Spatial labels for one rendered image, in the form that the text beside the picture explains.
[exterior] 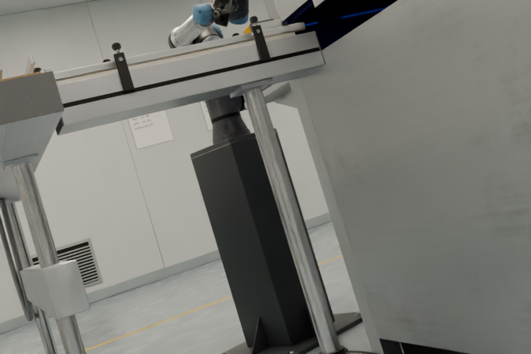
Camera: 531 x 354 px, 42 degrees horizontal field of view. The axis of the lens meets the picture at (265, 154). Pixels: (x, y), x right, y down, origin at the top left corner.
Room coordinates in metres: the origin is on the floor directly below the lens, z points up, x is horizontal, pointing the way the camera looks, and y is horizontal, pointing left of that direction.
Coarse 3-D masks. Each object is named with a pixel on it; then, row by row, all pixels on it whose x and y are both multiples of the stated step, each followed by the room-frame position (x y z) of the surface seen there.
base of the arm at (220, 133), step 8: (216, 120) 2.62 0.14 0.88; (224, 120) 2.61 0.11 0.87; (232, 120) 2.61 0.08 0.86; (240, 120) 2.63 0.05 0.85; (216, 128) 2.62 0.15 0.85; (224, 128) 2.60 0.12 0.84; (232, 128) 2.60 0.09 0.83; (240, 128) 2.61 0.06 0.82; (216, 136) 2.62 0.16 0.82; (224, 136) 2.59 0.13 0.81; (232, 136) 2.59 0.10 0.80
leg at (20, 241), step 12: (12, 204) 2.88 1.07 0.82; (12, 216) 2.87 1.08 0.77; (24, 240) 2.89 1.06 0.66; (24, 252) 2.87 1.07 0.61; (24, 264) 2.87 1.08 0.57; (36, 312) 2.87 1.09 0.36; (36, 324) 2.88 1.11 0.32; (48, 324) 2.89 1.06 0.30; (48, 336) 2.87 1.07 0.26; (48, 348) 2.87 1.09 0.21
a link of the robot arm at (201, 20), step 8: (200, 8) 2.51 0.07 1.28; (208, 8) 2.52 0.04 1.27; (192, 16) 2.63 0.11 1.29; (200, 16) 2.52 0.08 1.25; (208, 16) 2.52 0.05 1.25; (184, 24) 2.70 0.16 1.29; (192, 24) 2.63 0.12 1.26; (200, 24) 2.60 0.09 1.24; (208, 24) 2.59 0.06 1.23; (176, 32) 2.79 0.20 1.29; (184, 32) 2.72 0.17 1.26; (192, 32) 2.68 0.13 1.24; (200, 32) 2.68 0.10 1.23; (168, 40) 2.85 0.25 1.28; (176, 40) 2.81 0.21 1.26; (184, 40) 2.77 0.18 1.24; (192, 40) 2.78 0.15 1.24
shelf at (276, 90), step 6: (276, 84) 2.11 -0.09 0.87; (282, 84) 2.08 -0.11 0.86; (288, 84) 2.09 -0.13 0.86; (264, 90) 2.20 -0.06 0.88; (270, 90) 2.16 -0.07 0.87; (276, 90) 2.14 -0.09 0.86; (282, 90) 2.19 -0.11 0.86; (288, 90) 2.24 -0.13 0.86; (264, 96) 2.22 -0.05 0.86; (270, 96) 2.26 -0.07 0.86; (276, 96) 2.30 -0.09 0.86; (270, 102) 2.41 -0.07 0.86; (246, 108) 2.37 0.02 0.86
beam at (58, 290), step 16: (32, 272) 1.94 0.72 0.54; (48, 272) 1.60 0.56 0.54; (64, 272) 1.61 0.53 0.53; (32, 288) 2.16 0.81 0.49; (48, 288) 1.59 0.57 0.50; (64, 288) 1.61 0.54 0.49; (80, 288) 1.62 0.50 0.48; (48, 304) 1.70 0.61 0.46; (64, 304) 1.60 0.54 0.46; (80, 304) 1.62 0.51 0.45
